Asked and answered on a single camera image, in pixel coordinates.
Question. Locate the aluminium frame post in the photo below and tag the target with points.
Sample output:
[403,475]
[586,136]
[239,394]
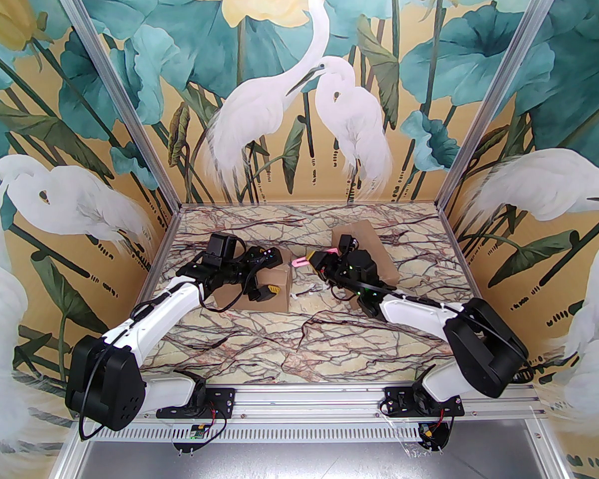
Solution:
[131,113]
[495,88]

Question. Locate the long brown cardboard box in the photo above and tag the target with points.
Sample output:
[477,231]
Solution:
[374,237]

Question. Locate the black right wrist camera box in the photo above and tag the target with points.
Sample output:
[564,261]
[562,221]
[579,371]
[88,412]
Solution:
[346,243]

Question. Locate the small brown cardboard box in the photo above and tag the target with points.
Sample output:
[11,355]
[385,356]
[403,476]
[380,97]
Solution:
[279,300]

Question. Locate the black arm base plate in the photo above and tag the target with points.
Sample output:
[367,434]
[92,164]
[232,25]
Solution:
[224,398]
[397,399]

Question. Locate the perforated metal strip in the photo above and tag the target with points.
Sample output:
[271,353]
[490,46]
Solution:
[304,433]

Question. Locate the clear tape scrap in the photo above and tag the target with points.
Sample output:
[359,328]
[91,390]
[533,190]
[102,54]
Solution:
[294,296]

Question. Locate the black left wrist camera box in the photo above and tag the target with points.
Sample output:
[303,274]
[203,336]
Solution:
[222,250]

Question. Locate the small green circuit board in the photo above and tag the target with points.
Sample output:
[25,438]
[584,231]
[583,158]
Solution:
[197,432]

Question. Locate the aluminium table edge strip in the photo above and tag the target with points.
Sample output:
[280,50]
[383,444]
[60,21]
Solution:
[465,267]
[164,241]

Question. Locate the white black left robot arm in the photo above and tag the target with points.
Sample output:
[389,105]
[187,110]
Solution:
[154,307]

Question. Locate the yellow power connector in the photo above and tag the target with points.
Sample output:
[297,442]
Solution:
[429,434]

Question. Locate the grey metal sheet panel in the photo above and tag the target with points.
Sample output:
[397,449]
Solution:
[304,462]

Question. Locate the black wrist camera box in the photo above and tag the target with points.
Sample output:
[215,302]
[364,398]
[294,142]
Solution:
[346,243]
[222,250]

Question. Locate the pink utility knife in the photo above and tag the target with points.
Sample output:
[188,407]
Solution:
[298,263]

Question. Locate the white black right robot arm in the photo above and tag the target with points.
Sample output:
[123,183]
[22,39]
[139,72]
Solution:
[414,312]

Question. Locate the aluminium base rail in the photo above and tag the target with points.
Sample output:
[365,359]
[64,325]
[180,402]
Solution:
[304,402]

